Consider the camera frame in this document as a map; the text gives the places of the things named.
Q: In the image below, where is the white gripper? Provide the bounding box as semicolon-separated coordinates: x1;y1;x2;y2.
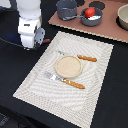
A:
18;18;45;49

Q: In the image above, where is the grey cooking pot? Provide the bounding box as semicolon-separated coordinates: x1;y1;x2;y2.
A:
56;0;77;19

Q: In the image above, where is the fork with orange handle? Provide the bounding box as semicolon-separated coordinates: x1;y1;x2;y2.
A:
44;72;85;89

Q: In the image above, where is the white and blue toy fish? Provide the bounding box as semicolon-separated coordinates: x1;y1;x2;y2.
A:
88;16;101;20

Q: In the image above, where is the beige bowl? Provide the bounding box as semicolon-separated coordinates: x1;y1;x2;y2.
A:
118;4;128;30

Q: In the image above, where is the knife with orange handle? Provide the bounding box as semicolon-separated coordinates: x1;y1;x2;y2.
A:
56;50;98;63

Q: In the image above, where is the grey frying pan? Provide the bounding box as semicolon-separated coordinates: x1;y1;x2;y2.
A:
63;7;103;26

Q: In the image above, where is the red toy tomato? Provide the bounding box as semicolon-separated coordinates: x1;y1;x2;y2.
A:
85;7;95;18

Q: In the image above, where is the beige round plate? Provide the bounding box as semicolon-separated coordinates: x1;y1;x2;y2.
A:
55;55;83;78

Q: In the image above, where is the brown toy sausage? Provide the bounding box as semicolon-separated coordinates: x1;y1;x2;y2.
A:
43;39;50;43

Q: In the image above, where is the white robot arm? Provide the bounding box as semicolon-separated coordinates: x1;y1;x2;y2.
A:
16;0;45;49

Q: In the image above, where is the white woven placemat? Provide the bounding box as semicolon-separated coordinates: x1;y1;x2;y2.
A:
13;31;113;128

